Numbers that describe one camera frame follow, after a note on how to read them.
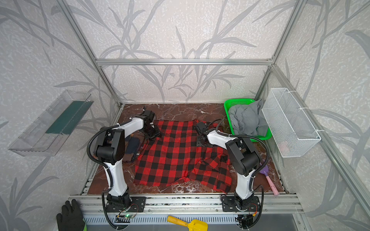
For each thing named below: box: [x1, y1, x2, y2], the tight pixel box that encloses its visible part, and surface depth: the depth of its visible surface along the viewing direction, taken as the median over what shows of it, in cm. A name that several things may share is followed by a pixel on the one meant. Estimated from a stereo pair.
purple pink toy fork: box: [259, 162, 280, 196], surface depth 80 cm
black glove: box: [56, 198, 85, 231], surface depth 71 cm
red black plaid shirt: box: [133, 119, 233, 193], surface depth 89 cm
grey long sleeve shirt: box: [228, 98, 269, 138], surface depth 105 cm
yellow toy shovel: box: [166, 215, 209, 231], surface depth 69 cm
